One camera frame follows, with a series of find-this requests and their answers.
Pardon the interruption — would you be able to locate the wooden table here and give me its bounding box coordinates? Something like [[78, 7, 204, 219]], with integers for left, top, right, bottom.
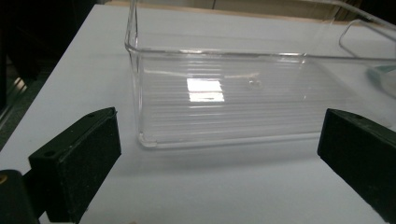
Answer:
[[106, 0, 359, 25]]

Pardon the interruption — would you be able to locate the white table cover sheet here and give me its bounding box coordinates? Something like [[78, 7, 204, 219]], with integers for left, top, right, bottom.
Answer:
[[0, 4, 396, 224]]

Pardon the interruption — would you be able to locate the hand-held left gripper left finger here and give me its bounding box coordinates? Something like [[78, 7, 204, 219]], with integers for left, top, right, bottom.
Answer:
[[28, 106, 122, 224]]

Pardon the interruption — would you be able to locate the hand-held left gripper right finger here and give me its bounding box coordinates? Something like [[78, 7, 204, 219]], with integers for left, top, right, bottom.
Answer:
[[317, 107, 396, 224]]

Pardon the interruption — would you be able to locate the clear plastic storage container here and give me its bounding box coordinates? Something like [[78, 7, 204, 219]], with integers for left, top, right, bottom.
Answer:
[[124, 0, 396, 149]]

